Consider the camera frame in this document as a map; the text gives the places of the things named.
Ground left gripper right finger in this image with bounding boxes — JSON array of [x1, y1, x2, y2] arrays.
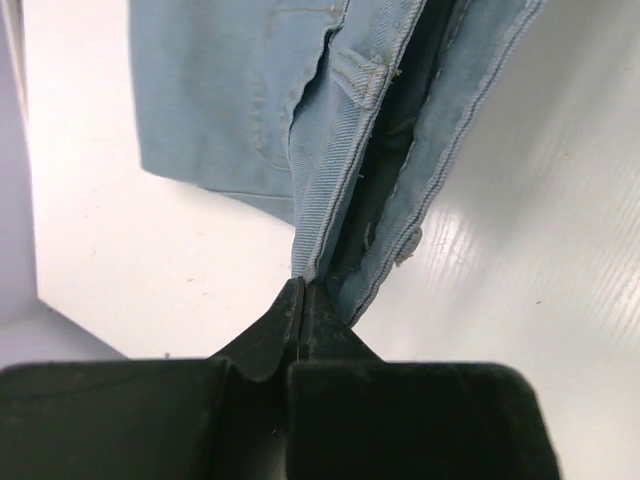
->
[[305, 283, 381, 361]]

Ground light blue denim skirt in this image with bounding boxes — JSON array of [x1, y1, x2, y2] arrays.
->
[[128, 1, 544, 324]]

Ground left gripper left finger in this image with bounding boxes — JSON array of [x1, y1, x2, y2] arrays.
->
[[211, 278, 306, 382]]

